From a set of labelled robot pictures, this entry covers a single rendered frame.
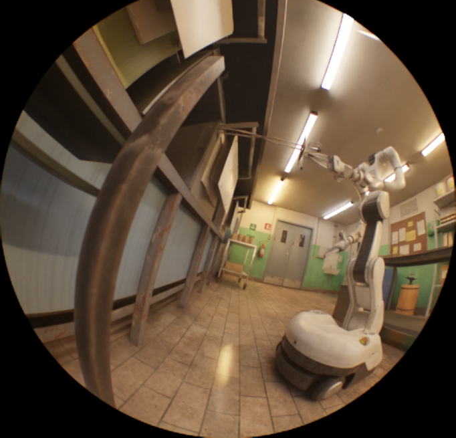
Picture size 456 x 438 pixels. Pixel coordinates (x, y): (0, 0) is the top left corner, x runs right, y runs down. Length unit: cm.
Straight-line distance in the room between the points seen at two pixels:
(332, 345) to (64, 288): 90
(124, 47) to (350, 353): 112
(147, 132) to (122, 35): 32
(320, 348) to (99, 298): 72
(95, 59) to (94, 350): 42
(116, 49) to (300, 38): 169
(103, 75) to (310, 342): 103
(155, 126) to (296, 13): 181
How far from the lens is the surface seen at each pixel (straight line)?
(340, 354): 74
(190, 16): 42
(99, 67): 38
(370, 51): 207
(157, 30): 50
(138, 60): 45
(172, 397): 73
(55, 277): 47
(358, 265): 101
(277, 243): 496
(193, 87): 21
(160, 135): 15
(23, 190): 38
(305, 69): 198
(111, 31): 42
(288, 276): 510
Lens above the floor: 62
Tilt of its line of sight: 16 degrees up
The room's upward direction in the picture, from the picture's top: 17 degrees clockwise
